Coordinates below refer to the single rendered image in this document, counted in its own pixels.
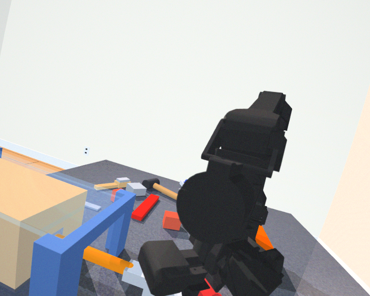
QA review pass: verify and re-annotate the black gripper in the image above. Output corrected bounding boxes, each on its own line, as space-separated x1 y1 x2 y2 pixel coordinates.
138 220 265 296

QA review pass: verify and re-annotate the blue rectangular frame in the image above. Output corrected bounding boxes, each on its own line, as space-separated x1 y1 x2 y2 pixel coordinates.
44 192 136 296

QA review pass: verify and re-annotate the hammer with wooden handle and black head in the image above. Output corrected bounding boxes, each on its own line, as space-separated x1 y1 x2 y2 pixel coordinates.
142 178 177 199

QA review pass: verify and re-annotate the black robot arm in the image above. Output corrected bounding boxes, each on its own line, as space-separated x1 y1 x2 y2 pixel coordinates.
176 91 292 296

